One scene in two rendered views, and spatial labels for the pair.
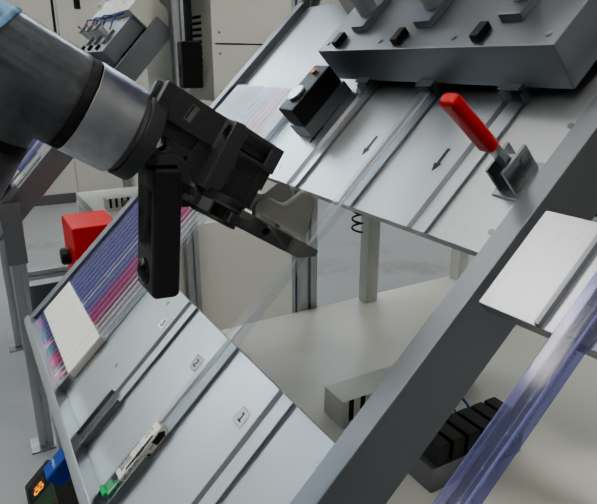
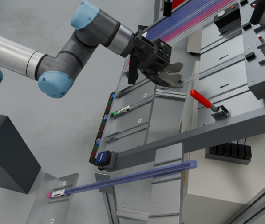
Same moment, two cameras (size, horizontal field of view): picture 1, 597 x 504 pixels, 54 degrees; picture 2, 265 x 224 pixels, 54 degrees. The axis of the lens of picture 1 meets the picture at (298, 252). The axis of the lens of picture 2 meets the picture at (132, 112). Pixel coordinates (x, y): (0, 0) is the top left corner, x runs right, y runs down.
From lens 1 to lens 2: 0.47 m
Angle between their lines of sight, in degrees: 47
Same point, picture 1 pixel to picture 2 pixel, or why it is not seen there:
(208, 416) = (136, 113)
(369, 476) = (144, 156)
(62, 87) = (103, 38)
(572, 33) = (259, 86)
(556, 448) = (261, 172)
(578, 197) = (231, 133)
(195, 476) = (126, 126)
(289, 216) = (171, 78)
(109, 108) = (115, 45)
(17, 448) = not seen: hidden behind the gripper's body
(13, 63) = (92, 32)
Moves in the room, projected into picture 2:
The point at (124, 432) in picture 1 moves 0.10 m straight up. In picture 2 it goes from (126, 100) to (125, 82)
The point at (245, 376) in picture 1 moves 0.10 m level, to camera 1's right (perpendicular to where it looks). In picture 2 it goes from (147, 110) to (172, 127)
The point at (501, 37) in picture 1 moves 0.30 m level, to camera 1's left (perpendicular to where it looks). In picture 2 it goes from (250, 65) to (140, 12)
